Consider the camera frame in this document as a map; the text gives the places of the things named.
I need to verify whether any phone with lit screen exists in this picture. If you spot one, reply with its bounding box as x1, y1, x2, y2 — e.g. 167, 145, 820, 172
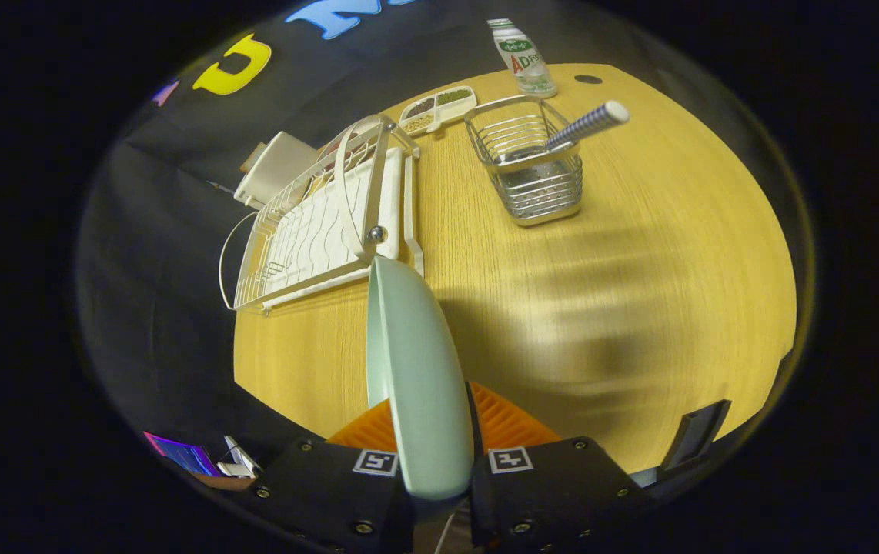
143, 431, 221, 478

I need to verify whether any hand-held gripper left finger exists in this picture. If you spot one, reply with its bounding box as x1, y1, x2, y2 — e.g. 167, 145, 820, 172
243, 396, 417, 554

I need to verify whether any light green plate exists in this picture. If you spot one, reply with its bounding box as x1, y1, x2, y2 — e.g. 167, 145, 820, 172
366, 256, 476, 501

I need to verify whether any white wire dish rack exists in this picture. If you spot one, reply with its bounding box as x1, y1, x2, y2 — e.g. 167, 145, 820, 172
219, 114, 425, 316

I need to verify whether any white divided tray with grains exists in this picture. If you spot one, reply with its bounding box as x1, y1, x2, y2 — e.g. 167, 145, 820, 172
398, 85, 478, 137

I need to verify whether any white drink bottle green label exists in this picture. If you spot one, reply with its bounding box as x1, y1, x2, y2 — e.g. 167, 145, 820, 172
486, 18, 558, 98

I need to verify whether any silver wire basket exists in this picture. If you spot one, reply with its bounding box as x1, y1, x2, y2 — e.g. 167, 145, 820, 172
464, 95, 584, 227

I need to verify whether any striped handle spoon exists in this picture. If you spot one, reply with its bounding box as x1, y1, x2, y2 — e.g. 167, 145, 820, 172
543, 100, 630, 152

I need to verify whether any white toaster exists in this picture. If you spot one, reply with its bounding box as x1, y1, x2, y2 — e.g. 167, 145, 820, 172
234, 131, 319, 210

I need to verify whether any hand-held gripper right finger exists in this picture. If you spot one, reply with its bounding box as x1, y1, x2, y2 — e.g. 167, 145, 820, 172
466, 381, 656, 551

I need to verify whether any black backdrop cloth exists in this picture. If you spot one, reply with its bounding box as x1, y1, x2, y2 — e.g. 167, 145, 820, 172
74, 0, 794, 478

